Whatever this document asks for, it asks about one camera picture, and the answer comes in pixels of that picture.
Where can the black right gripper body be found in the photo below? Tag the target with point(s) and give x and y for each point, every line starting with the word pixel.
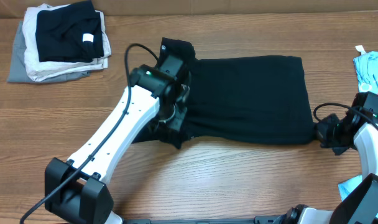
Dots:
pixel 334 134

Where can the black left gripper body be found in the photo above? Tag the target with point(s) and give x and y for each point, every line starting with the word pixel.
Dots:
pixel 171 115

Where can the black Sydrogen t-shirt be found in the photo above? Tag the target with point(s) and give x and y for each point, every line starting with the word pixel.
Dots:
pixel 260 100

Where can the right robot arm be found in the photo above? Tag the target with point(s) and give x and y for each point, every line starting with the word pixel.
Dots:
pixel 357 130

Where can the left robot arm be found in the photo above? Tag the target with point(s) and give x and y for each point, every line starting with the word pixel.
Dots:
pixel 78 188

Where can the light blue t-shirt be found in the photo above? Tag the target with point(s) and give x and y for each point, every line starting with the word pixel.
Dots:
pixel 374 74

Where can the folded black shirt on stack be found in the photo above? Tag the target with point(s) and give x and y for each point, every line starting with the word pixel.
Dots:
pixel 69 34

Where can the folded beige shirt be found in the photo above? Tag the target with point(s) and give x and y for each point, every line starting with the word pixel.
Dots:
pixel 39 71

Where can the folded grey shirt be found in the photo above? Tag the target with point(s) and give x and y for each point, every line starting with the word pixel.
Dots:
pixel 18 74

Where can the brown cardboard back panel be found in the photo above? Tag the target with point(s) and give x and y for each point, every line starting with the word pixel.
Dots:
pixel 196 7

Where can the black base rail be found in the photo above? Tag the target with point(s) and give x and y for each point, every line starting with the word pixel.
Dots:
pixel 255 220

